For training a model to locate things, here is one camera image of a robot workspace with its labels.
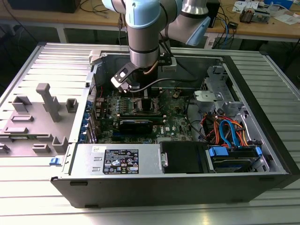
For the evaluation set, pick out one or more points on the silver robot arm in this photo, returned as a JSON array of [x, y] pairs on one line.
[[143, 35]]

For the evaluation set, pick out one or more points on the CPU socket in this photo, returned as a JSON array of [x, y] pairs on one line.
[[137, 105]]

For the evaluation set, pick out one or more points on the green RAM stick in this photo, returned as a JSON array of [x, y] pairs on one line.
[[140, 115]]

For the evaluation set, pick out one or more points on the round coin battery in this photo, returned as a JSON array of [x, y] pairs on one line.
[[175, 95]]

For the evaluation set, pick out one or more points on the black graphics card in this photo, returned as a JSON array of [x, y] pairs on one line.
[[136, 126]]

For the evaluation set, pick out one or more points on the green motherboard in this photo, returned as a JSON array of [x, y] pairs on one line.
[[173, 117]]

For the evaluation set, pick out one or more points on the blue card retention clip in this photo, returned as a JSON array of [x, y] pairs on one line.
[[88, 105], [81, 137], [84, 127], [86, 116]]

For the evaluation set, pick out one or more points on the tall black box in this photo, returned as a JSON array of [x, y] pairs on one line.
[[214, 9]]

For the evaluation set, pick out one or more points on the silver power supply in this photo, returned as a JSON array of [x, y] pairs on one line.
[[84, 161]]

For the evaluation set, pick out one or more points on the hard disk in blue carrier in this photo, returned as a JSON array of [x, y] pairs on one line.
[[218, 151]]

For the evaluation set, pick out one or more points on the small black adapter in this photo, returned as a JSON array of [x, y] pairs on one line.
[[233, 24]]

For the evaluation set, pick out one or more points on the grey parts rack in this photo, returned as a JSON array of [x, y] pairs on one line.
[[35, 112]]

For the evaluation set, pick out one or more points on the black PC case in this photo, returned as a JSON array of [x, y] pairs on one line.
[[164, 192]]

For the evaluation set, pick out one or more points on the blue case latch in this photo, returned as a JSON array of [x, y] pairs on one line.
[[55, 161]]

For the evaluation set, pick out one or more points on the copper coil device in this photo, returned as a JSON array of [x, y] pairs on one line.
[[246, 16]]

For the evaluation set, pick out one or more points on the wooden desk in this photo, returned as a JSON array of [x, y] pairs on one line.
[[257, 30]]

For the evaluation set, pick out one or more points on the wide black box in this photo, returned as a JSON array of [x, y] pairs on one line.
[[42, 5]]

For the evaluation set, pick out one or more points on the grey electronics device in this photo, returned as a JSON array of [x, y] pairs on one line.
[[261, 16]]

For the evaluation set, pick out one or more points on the white papers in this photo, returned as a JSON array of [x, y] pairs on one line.
[[286, 18]]

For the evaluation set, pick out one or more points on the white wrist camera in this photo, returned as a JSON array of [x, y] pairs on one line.
[[120, 76]]

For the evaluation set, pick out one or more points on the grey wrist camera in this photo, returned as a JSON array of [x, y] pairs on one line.
[[170, 68]]

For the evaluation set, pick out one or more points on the silver metal drive bracket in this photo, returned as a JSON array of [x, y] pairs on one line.
[[206, 97]]

